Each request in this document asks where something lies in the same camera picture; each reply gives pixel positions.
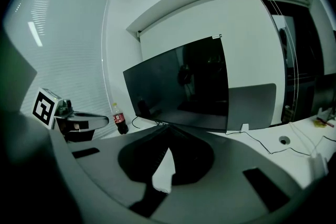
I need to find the thin black desk cable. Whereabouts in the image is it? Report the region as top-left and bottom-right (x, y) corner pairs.
(225, 130), (316, 157)

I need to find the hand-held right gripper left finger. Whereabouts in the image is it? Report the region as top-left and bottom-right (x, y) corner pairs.
(49, 124), (173, 224)

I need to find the red pen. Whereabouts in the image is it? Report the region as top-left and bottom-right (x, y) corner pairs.
(316, 116), (335, 128)

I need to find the black computer monitor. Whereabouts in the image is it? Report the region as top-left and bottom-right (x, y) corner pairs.
(122, 34), (230, 133)

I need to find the grey desk divider panel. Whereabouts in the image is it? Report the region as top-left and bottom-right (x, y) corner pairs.
(226, 82), (277, 132)

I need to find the round desk cable grommet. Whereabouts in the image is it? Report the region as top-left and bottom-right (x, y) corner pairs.
(278, 135), (292, 146)

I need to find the black monitor cable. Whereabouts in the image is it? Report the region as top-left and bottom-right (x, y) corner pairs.
(131, 115), (159, 130)

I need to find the white blind cord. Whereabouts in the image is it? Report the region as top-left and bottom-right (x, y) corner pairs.
(264, 0), (300, 119)

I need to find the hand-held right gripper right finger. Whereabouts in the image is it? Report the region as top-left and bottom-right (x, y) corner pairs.
(149, 125), (303, 224)

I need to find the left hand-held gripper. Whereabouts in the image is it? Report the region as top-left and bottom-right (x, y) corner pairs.
(32, 87), (110, 143)

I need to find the cola bottle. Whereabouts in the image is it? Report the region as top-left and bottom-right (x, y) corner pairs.
(112, 102), (130, 135)

